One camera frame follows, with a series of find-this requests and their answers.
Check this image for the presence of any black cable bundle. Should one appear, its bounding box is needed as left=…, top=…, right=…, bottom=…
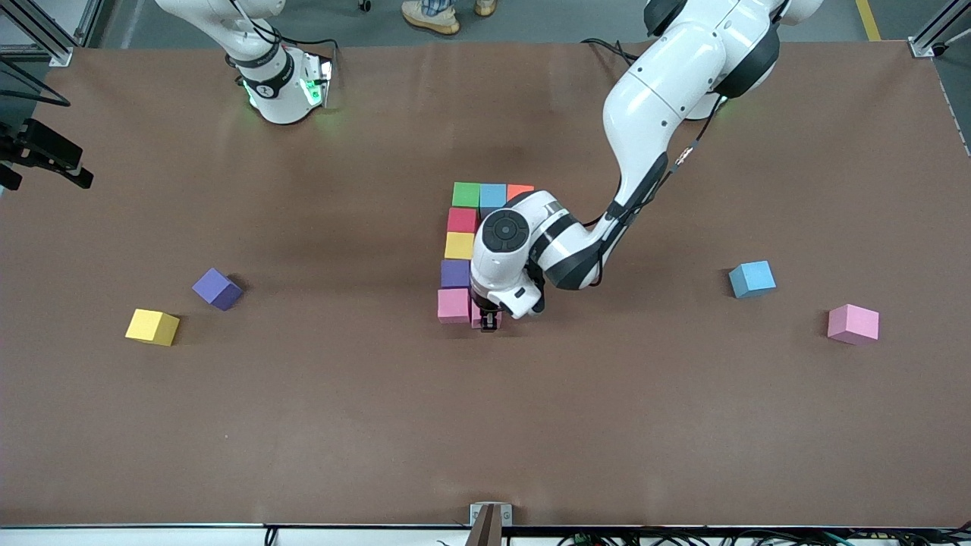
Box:
left=558, top=529, right=971, bottom=546

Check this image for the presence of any grey metal bracket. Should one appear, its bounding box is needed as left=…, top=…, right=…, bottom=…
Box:
left=469, top=502, right=514, bottom=528

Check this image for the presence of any brown camera pole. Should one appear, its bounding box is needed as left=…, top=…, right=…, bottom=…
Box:
left=464, top=505, right=505, bottom=546

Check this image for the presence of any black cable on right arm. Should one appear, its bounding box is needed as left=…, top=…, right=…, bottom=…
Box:
left=0, top=57, right=71, bottom=108

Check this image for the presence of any purple foam cube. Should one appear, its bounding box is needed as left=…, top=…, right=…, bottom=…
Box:
left=441, top=259, right=473, bottom=293
left=191, top=267, right=244, bottom=312

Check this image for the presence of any aluminium frame profile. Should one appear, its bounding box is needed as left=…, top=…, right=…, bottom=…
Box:
left=0, top=0, right=103, bottom=66
left=909, top=0, right=971, bottom=58

